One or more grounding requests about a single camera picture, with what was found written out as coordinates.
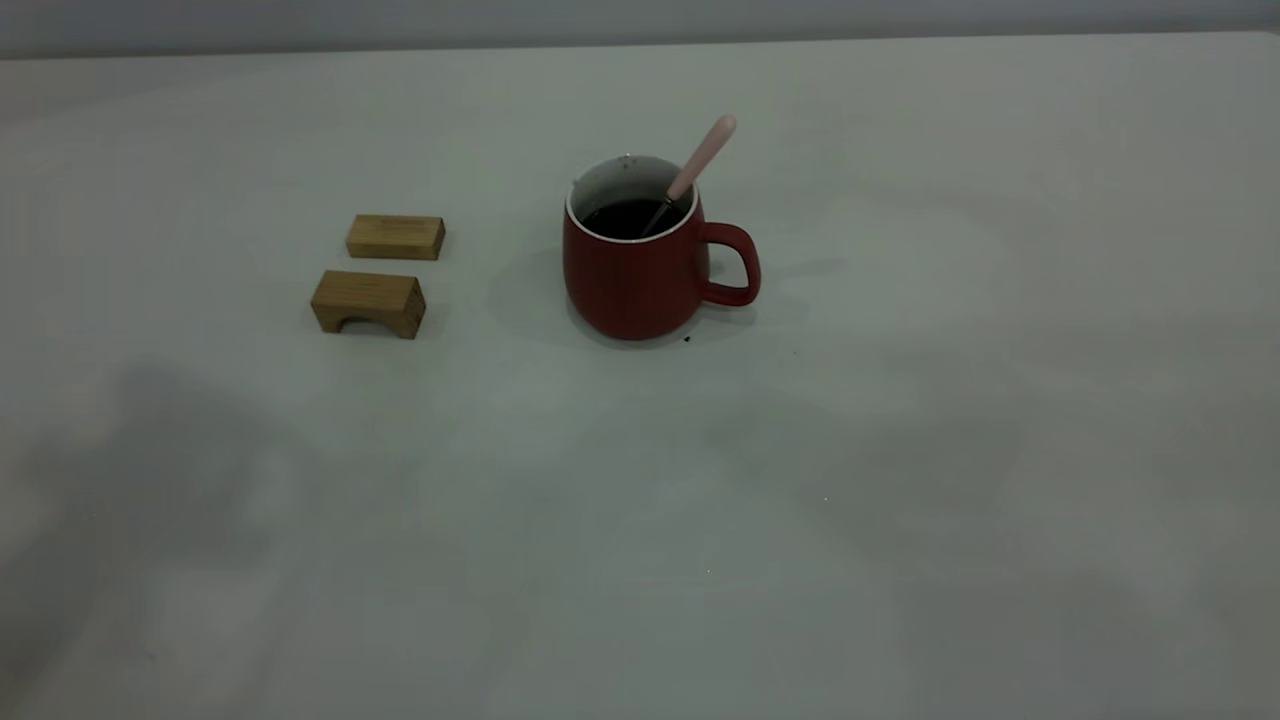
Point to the red ceramic mug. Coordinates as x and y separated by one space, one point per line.
640 290

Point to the dark coffee liquid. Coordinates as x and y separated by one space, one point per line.
618 220

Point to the flat wooden block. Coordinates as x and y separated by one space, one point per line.
395 237

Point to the arched wooden block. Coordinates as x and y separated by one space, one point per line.
370 295

